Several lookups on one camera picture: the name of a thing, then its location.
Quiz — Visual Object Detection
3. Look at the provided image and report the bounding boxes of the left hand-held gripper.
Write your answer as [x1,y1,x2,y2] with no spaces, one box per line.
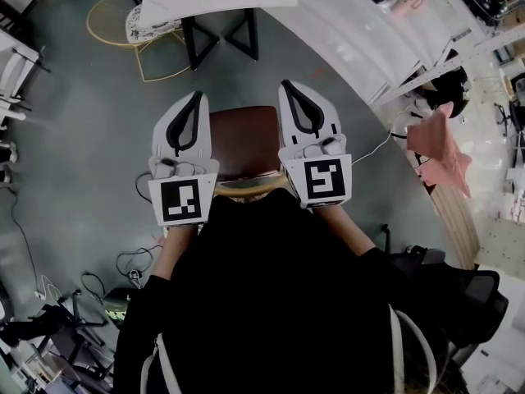
[147,90,221,227]

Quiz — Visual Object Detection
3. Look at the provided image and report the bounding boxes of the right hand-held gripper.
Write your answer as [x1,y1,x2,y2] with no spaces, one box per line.
[277,79,354,209]

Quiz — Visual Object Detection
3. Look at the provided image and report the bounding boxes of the wooden chair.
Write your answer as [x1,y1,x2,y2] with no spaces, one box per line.
[208,105,289,201]

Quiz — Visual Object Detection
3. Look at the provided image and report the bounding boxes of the person's left forearm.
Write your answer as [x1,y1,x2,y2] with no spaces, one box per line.
[153,224,203,281]

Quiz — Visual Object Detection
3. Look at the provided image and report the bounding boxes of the person's right forearm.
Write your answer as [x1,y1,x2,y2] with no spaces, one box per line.
[317,205,379,259]

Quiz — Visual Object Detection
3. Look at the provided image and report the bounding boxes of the white patterned seat cushion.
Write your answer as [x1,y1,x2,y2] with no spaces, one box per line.
[125,4,184,44]

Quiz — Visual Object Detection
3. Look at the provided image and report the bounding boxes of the pink cloth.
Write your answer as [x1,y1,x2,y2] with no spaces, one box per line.
[405,101,474,199]

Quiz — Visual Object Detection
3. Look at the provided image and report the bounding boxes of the black bag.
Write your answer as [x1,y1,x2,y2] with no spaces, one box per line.
[418,66,471,117]

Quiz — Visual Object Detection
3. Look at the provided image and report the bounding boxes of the wooden slatted panel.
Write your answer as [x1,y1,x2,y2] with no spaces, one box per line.
[430,185,481,271]

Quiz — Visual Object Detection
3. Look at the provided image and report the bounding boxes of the dark green helmet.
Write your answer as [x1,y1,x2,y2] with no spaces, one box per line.
[102,286,133,331]

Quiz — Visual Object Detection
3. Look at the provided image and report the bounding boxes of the person's black top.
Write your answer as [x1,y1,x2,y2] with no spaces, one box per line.
[113,186,452,394]

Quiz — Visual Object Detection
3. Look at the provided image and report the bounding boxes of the black cable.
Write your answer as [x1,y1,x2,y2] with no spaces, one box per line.
[135,171,159,204]
[116,247,162,278]

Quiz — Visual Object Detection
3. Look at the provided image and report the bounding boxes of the white cable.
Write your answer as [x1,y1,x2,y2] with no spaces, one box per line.
[350,128,394,166]

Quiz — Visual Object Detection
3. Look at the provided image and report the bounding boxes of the white perforated metal rail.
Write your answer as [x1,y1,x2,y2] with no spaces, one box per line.
[368,26,525,107]

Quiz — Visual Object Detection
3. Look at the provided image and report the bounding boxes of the white shoulder strap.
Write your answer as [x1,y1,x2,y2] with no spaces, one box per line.
[388,308,437,394]
[139,331,184,394]

